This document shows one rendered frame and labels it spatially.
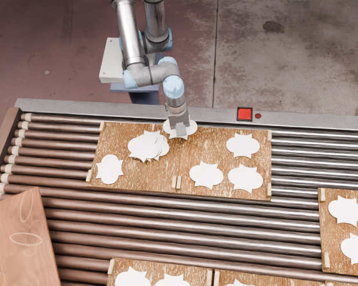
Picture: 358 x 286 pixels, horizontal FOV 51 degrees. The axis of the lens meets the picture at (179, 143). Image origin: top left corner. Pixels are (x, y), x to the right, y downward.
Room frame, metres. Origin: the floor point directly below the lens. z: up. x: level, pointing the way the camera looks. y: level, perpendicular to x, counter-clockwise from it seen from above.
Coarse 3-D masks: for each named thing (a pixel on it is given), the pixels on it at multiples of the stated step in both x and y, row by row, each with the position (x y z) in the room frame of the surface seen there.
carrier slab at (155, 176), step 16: (112, 128) 1.03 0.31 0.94; (128, 128) 1.02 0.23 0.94; (144, 128) 1.00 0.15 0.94; (160, 128) 0.99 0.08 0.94; (112, 144) 0.94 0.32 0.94; (176, 144) 0.88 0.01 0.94; (96, 160) 0.87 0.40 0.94; (128, 160) 0.84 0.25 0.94; (160, 160) 0.81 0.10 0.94; (176, 160) 0.80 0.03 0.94; (96, 176) 0.79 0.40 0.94; (128, 176) 0.76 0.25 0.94; (144, 176) 0.74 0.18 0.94; (160, 176) 0.73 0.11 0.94; (160, 192) 0.66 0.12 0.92
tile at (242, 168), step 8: (240, 168) 0.70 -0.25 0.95; (248, 168) 0.69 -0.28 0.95; (256, 168) 0.68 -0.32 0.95; (232, 176) 0.66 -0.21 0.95; (240, 176) 0.66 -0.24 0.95; (248, 176) 0.65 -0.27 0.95; (256, 176) 0.64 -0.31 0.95; (240, 184) 0.62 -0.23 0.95; (248, 184) 0.61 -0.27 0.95; (256, 184) 0.61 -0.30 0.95; (248, 192) 0.58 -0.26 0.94
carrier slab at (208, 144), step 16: (208, 128) 0.94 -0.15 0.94; (224, 128) 0.92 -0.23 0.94; (192, 144) 0.87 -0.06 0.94; (208, 144) 0.85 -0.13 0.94; (224, 144) 0.84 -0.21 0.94; (192, 160) 0.78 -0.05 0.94; (208, 160) 0.77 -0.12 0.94; (224, 160) 0.76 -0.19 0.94; (240, 160) 0.74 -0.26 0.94; (256, 160) 0.73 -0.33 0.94; (224, 176) 0.68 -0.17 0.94; (176, 192) 0.64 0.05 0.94; (192, 192) 0.63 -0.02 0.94; (208, 192) 0.61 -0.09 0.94; (224, 192) 0.60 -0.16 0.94; (240, 192) 0.59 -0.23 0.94; (256, 192) 0.58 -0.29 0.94
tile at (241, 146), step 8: (240, 136) 0.86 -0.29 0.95; (248, 136) 0.85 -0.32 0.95; (232, 144) 0.82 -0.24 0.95; (240, 144) 0.82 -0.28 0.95; (248, 144) 0.81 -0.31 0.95; (256, 144) 0.80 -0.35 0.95; (232, 152) 0.78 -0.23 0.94; (240, 152) 0.78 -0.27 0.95; (248, 152) 0.77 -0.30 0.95; (256, 152) 0.76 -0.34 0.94
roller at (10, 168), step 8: (8, 168) 0.92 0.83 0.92; (16, 168) 0.92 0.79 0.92; (24, 168) 0.91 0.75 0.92; (32, 168) 0.90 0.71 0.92; (40, 168) 0.89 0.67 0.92; (48, 168) 0.89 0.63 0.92; (56, 176) 0.84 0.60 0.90; (64, 176) 0.83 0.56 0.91; (72, 176) 0.82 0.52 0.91; (80, 176) 0.81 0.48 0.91; (272, 192) 0.57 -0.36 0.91; (280, 192) 0.57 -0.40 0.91; (288, 192) 0.56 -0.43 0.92; (296, 192) 0.55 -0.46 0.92; (304, 192) 0.54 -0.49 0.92; (312, 192) 0.54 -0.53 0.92
